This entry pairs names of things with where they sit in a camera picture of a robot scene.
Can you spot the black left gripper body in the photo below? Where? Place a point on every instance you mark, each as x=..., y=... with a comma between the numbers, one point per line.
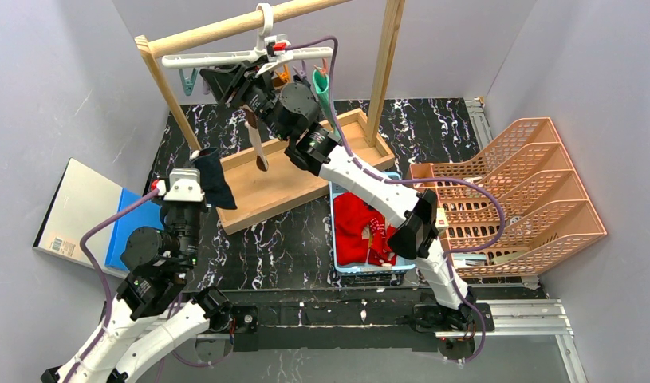
x=182, y=210

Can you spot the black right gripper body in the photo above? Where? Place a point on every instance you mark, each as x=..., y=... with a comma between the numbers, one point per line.
x=241, y=85

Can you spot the lilac clothespin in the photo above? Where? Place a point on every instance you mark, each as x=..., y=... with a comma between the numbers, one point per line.
x=301, y=72

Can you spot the mint green patterned sock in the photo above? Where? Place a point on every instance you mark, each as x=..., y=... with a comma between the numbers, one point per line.
x=320, y=84

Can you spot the coral clothespin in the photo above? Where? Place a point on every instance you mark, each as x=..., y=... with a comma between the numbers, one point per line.
x=323, y=69

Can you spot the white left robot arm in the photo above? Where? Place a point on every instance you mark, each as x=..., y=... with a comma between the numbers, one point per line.
x=124, y=346

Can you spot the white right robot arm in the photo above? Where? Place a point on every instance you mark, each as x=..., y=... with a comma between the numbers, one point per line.
x=292, y=113

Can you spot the white plastic clip hanger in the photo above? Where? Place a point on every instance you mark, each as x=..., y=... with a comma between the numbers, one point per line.
x=245, y=55

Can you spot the beige brown sock left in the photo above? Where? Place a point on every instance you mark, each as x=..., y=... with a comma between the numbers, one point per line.
x=255, y=139

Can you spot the teal clothespin far left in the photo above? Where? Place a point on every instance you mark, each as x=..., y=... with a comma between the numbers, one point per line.
x=188, y=81

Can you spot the orange clothespin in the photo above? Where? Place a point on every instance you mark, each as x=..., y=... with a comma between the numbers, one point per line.
x=281, y=78

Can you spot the wooden drying rack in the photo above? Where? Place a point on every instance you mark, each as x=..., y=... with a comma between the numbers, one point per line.
x=262, y=195

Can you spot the light blue perforated basket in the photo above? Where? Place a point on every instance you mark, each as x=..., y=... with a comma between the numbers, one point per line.
x=402, y=265

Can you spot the red sock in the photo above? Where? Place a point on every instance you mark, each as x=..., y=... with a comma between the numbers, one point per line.
x=362, y=233

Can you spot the peach plastic desk organizer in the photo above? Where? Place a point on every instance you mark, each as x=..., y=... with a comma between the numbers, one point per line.
x=549, y=216

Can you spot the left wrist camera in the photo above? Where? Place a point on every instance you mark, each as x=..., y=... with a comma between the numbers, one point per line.
x=183, y=185

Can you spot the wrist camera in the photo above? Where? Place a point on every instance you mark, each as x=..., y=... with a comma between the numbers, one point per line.
x=183, y=185
x=272, y=52

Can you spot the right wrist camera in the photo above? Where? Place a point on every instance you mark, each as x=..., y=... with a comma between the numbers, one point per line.
x=272, y=52

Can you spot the grey metal rail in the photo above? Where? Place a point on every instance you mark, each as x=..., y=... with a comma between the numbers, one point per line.
x=476, y=112

